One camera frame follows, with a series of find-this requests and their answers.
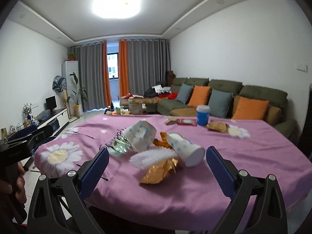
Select paper cup with blue dandelions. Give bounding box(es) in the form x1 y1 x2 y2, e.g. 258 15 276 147
123 119 157 153

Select orange cushion far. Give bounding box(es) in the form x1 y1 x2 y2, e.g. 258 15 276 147
188 86 211 108

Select red packaged cake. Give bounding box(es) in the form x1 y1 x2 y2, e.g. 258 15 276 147
177 118 197 126

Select brown seat cushion cover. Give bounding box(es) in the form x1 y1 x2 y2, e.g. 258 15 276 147
170 107 197 117

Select pile of clothes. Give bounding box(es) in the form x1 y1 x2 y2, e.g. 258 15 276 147
143 83 178 99

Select white black tv cabinet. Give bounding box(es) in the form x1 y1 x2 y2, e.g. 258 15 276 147
7 108 69 139

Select small black monitor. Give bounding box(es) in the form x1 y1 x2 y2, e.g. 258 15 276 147
45 96 57 113

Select grey orange curtain right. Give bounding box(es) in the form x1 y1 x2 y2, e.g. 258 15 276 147
118 39 171 97

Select grey orange curtain left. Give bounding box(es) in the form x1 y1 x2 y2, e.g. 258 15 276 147
68 41 112 112

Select brown snack bag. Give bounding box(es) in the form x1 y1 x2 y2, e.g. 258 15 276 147
206 121 228 134

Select pink floral tablecloth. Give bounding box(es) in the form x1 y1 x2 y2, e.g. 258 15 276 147
34 115 311 230

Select green sectional sofa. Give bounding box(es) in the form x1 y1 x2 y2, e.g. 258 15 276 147
171 78 298 142

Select orange cushion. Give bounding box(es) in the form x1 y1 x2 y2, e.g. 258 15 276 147
232 96 269 120
188 86 211 108

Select covered standing fan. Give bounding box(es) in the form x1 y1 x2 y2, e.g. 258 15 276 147
52 75 67 92

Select grey orange curtain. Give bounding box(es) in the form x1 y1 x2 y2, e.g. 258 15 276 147
68 41 112 112
118 39 171 97

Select white foam fruit net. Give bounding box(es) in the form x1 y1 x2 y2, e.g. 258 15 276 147
129 147 178 170

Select gold foil wrapper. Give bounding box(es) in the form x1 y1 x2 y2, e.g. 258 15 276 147
140 157 181 185

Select clear packaged biscuits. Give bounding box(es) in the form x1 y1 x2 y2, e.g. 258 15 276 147
164 117 179 125

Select person's left hand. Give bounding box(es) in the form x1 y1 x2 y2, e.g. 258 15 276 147
0 162 27 204

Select grey blue cushion near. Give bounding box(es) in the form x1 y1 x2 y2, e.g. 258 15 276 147
208 89 233 118

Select grey blue cushion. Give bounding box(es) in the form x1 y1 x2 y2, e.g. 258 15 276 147
176 84 193 105
208 89 233 118

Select tall potted plant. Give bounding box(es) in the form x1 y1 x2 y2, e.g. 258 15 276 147
68 72 87 119

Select white standing air conditioner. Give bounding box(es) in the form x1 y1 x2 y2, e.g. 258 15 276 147
62 61 79 116

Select white wall switch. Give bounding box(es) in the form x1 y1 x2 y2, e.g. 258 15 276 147
296 62 308 72

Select blue white lidded cup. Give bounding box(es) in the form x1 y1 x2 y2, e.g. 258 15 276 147
196 105 210 126

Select cluttered coffee table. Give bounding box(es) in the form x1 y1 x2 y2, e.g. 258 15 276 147
104 97 161 115

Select orange cushion near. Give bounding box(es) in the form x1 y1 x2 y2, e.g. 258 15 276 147
232 96 269 120

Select grey blue cushion far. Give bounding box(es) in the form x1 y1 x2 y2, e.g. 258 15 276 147
176 84 193 105

